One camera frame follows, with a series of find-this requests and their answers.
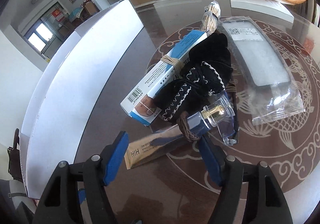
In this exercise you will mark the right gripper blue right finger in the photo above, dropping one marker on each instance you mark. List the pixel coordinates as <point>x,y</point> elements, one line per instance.
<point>265,201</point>

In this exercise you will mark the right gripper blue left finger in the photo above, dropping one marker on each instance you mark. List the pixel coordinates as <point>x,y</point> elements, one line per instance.
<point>60,201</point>

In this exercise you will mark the gold HIH tube box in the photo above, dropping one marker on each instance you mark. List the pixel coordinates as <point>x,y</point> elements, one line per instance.
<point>156,145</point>

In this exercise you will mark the clear perfume bottle gold cap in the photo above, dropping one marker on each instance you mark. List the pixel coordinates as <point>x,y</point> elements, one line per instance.
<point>219,114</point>

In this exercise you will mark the packaged phone case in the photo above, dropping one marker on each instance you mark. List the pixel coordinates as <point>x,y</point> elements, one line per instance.
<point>272,91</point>

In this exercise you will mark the blue white ointment box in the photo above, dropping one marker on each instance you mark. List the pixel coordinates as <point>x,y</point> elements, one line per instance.
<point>138,103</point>

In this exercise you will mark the black embroidered velvet pouch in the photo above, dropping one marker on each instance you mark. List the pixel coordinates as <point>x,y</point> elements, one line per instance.
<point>207,73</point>

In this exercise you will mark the bagged bundle of sticks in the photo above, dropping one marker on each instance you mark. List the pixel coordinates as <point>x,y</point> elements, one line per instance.
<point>211,16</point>

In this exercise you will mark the large white storage box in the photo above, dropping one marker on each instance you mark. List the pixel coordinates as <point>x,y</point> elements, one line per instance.
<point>68,89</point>

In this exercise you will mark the white box lid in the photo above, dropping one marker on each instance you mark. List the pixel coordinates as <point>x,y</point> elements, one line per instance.
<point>273,8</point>

